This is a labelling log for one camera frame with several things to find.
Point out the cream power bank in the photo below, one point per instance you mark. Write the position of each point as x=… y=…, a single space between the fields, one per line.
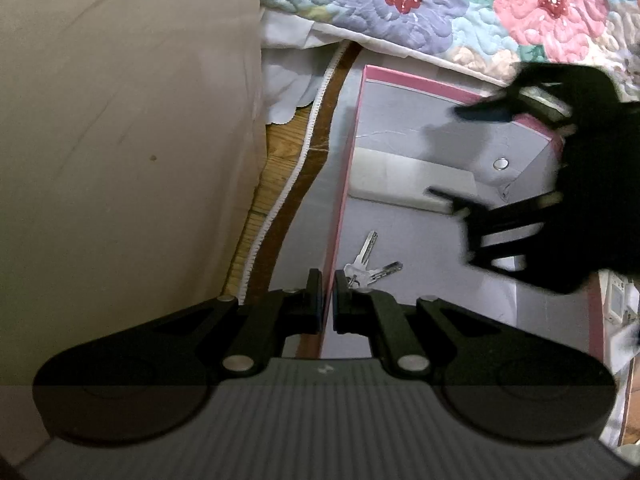
x=410 y=185

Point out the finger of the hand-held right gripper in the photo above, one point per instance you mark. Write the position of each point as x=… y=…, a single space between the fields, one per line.
x=487 y=111
x=500 y=230

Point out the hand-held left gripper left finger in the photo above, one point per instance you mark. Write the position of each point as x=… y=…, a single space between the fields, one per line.
x=316 y=302

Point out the floral quilt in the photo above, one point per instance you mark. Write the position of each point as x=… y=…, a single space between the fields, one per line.
x=450 y=10

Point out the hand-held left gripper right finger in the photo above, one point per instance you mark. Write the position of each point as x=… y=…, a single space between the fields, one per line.
x=341 y=302

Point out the striped rug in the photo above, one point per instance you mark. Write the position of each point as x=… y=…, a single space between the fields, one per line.
x=320 y=170

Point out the white bed sheet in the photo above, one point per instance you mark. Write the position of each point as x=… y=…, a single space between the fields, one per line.
x=287 y=85

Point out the pink cardboard box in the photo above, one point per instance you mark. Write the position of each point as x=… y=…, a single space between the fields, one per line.
x=400 y=130

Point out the silver key bunch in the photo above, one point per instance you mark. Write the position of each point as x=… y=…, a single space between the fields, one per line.
x=367 y=262

